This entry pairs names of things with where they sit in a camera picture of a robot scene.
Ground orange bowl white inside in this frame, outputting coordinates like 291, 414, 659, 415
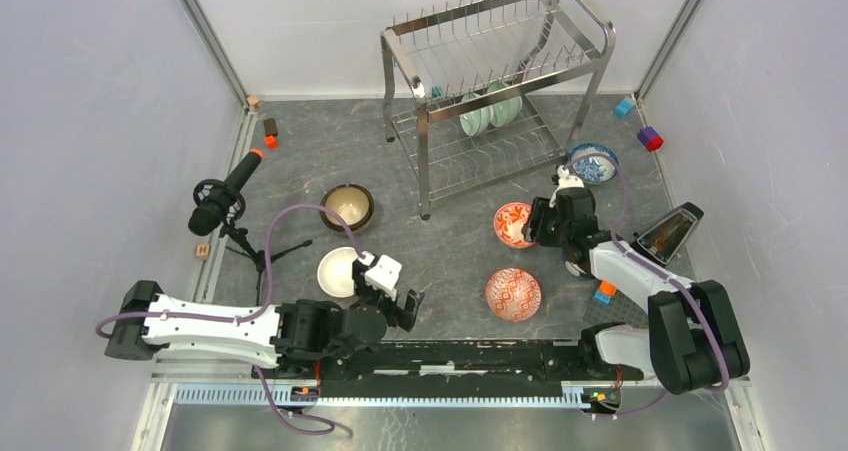
316, 247, 358, 299

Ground black metronome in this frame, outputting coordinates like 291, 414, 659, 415
631, 202, 704, 267

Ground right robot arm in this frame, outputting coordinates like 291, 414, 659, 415
522, 187, 751, 395

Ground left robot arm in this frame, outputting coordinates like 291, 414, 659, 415
96, 247, 424, 379

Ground pale green bowl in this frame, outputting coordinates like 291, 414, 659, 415
488, 96, 523, 128

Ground black patterned bowl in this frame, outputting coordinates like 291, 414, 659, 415
321, 184, 376, 235

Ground blue white floral bowl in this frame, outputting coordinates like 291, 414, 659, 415
569, 143, 619, 184

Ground teal glazed bowl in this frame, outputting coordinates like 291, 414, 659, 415
563, 253, 593, 279

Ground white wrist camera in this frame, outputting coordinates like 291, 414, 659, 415
357, 252, 403, 299
550, 164, 585, 207

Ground brown block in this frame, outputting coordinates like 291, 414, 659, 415
263, 118, 278, 137

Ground grey lego baseplate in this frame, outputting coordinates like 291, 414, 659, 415
583, 292, 648, 329

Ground light blue block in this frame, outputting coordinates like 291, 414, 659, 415
614, 96, 636, 118

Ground orange arch block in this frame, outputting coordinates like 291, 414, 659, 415
598, 281, 617, 297

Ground red purple block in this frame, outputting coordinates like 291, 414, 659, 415
637, 126, 664, 152

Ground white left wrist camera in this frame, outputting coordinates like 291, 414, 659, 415
357, 252, 403, 299

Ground blue white zigzag bowl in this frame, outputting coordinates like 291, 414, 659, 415
484, 267, 542, 322

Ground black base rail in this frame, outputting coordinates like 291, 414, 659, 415
263, 340, 643, 399

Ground blue lego brick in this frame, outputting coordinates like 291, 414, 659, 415
592, 290, 612, 306

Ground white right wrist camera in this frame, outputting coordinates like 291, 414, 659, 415
550, 164, 585, 207

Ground stainless steel dish rack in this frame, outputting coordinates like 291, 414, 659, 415
379, 0, 616, 219

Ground green checked small bowl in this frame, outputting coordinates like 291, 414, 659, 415
459, 106, 493, 137

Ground black microphone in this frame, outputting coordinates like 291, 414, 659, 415
188, 149, 263, 236

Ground wooden letter cube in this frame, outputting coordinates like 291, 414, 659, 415
195, 243, 211, 260

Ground black mini tripod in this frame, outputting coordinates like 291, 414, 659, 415
219, 222, 313, 305

